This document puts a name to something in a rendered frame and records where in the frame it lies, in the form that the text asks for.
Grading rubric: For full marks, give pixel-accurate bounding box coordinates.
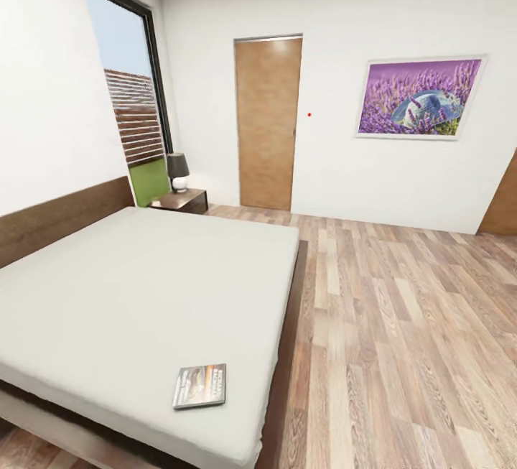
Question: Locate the hardback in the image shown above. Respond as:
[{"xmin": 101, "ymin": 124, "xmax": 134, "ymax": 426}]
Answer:
[{"xmin": 172, "ymin": 363, "xmax": 227, "ymax": 410}]

